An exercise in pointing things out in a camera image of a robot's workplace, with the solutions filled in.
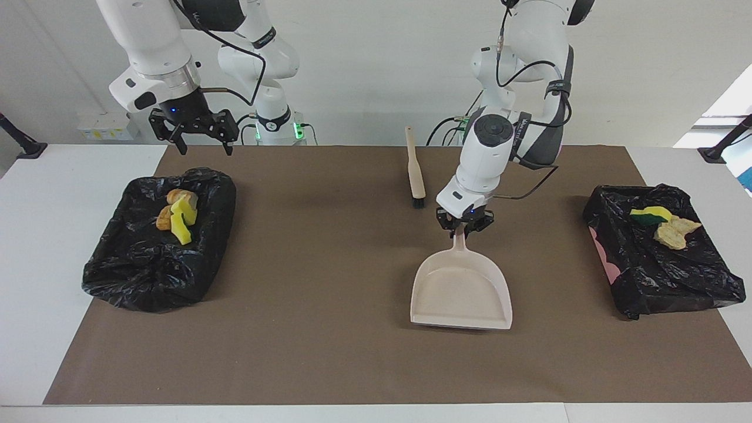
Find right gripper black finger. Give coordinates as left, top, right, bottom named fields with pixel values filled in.
left=203, top=109, right=240, bottom=157
left=148, top=109, right=190, bottom=156

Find beige plastic dustpan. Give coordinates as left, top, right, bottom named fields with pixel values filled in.
left=409, top=226, right=513, bottom=330

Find beige hand brush black bristles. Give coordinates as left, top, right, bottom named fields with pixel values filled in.
left=405, top=126, right=427, bottom=209

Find large yellow sponge block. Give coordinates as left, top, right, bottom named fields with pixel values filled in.
left=170, top=194, right=199, bottom=226

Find small yellow sponge wedge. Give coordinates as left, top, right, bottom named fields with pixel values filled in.
left=170, top=211, right=193, bottom=246

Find green and yellow sponge piece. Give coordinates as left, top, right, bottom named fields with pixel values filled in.
left=630, top=206, right=672, bottom=227

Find pink bin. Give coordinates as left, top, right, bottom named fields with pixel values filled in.
left=589, top=228, right=623, bottom=287

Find black trash bag over pink bin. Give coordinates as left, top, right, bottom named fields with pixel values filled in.
left=583, top=184, right=747, bottom=321

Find brown table mat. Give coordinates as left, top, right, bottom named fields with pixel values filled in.
left=43, top=145, right=752, bottom=406

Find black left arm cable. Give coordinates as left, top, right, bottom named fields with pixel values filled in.
left=428, top=0, right=573, bottom=200

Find white wall socket box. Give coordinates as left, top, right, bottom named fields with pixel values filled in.
left=77, top=112, right=140, bottom=142

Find black camera stand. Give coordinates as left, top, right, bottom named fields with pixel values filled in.
left=0, top=113, right=48, bottom=160
left=697, top=115, right=752, bottom=164

